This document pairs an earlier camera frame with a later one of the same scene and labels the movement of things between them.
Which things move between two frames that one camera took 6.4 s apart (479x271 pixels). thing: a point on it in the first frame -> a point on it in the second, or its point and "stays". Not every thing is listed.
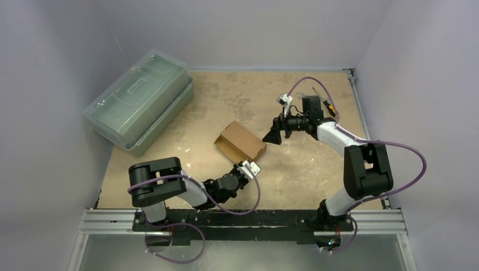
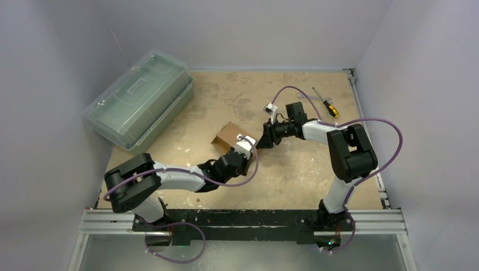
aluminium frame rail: x=104 y=222 stays
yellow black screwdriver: x=327 y=104 stays
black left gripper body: x=242 y=181 -> x=242 y=169
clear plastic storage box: x=132 y=112 stays
